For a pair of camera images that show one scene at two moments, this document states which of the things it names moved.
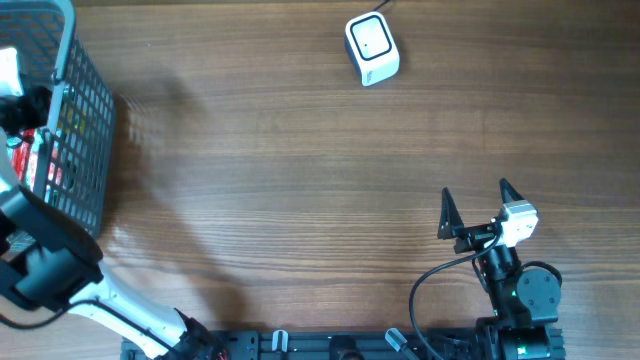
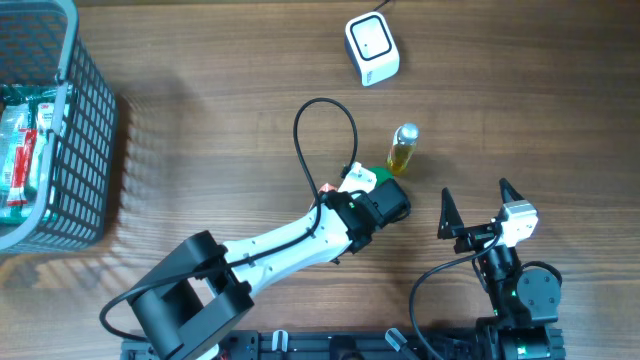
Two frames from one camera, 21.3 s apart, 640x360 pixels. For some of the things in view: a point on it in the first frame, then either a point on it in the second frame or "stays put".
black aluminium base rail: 353,344 stays put
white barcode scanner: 370,43 stays put
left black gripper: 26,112 -> 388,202
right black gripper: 452,226 stays put
